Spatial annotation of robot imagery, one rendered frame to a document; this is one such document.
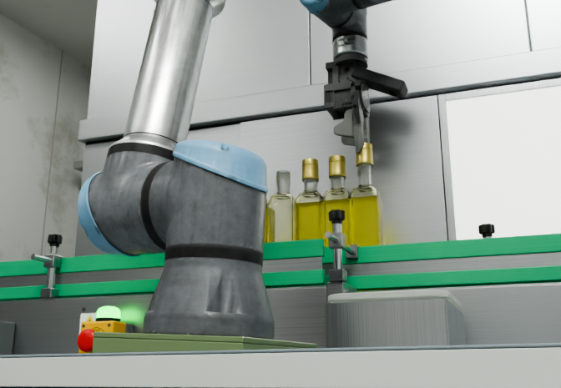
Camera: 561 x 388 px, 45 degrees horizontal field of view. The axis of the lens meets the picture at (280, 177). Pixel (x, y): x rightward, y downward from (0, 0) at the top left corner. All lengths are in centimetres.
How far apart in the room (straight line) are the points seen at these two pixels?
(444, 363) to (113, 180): 48
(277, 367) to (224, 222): 19
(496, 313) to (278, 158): 63
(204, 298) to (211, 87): 106
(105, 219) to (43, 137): 484
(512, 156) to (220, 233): 83
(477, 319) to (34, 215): 461
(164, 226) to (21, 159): 471
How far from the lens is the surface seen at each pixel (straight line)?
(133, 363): 74
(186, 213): 77
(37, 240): 552
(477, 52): 158
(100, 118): 186
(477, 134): 148
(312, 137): 155
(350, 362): 62
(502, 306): 121
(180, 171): 80
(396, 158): 148
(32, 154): 559
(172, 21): 100
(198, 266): 75
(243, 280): 76
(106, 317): 129
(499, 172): 145
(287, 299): 119
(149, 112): 93
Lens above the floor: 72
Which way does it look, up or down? 17 degrees up
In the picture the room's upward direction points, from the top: straight up
